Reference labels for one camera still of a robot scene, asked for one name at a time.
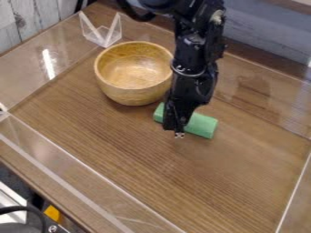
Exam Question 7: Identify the yellow and black device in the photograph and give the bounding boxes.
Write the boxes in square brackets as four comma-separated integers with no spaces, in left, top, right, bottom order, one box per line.
[44,205,79,233]

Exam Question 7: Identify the green rectangular block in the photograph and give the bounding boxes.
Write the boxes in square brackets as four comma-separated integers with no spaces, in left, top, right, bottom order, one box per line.
[153,103,219,139]

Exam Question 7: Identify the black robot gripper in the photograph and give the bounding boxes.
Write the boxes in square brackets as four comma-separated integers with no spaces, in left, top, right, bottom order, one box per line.
[163,63,219,138]

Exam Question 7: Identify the black cable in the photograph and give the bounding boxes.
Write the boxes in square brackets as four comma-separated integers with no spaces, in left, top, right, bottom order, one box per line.
[0,204,45,233]

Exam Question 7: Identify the brown wooden bowl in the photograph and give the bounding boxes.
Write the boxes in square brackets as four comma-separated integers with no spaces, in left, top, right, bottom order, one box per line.
[93,41,172,106]

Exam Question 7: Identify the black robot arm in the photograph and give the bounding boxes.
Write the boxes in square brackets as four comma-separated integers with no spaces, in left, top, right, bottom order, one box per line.
[116,0,225,137]

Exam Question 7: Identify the clear acrylic tray wall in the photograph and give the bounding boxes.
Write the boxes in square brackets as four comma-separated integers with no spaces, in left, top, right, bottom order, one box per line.
[0,104,185,233]

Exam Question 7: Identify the clear acrylic corner bracket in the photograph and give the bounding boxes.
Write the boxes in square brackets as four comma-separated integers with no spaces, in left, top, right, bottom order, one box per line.
[77,12,123,48]

